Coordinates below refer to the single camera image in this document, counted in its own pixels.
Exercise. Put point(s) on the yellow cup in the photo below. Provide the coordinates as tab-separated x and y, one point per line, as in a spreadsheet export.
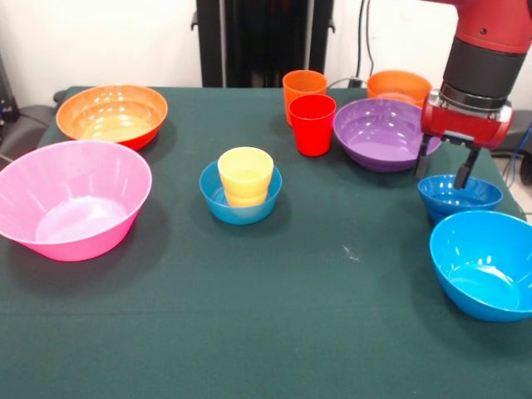
245	183

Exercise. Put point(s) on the purple bowl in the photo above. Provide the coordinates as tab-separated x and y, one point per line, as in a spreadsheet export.
378	141

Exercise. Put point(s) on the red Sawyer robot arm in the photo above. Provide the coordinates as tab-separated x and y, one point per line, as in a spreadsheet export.
486	66

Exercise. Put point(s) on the large pink bowl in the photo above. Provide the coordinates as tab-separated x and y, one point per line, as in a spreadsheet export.
83	224

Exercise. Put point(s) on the red cup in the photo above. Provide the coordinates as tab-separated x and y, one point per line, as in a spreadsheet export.
312	133

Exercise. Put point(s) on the orange cup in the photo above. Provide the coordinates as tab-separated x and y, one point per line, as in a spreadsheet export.
303	85

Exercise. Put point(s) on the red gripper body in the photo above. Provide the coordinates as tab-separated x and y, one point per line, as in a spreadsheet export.
465	124

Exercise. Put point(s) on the small orange bowl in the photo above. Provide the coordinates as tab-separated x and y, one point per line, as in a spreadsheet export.
397	85

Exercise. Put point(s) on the small light blue bowl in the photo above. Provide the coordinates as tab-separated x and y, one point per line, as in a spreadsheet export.
245	216

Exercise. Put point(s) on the dark green table cloth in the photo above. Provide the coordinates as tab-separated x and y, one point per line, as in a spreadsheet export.
266	291

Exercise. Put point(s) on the small dark blue bowl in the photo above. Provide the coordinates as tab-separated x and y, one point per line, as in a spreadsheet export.
440	199

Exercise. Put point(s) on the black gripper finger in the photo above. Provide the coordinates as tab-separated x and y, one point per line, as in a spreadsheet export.
466	170
422	162

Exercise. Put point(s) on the large light blue bowl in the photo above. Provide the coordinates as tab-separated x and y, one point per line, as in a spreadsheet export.
478	266

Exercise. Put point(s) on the large orange bowl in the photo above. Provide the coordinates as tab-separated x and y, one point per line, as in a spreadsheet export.
112	116

